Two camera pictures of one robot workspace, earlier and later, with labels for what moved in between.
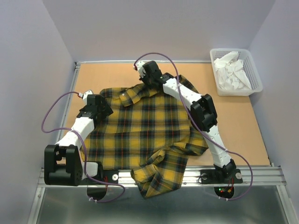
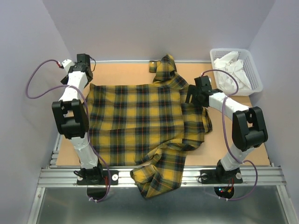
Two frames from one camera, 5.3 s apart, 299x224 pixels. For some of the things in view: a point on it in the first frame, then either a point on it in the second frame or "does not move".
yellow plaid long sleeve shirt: x=150 y=132 does not move
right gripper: x=143 y=78 to x=192 y=89
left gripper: x=106 y=110 to x=65 y=80
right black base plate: x=215 y=177 does not move
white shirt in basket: x=231 y=74 does not move
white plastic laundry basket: x=248 y=66 does not move
